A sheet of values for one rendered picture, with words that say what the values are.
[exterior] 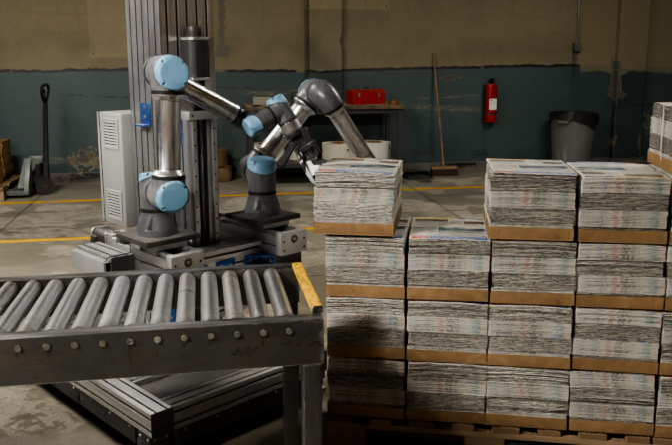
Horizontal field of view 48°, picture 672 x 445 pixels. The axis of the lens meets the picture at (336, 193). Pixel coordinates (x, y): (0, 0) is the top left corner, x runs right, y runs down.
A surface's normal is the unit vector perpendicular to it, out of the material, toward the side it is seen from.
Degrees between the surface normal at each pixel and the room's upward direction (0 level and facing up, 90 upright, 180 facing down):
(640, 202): 90
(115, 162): 90
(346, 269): 90
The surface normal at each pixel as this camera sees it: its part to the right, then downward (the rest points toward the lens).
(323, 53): 0.18, 0.18
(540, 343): -0.17, 0.18
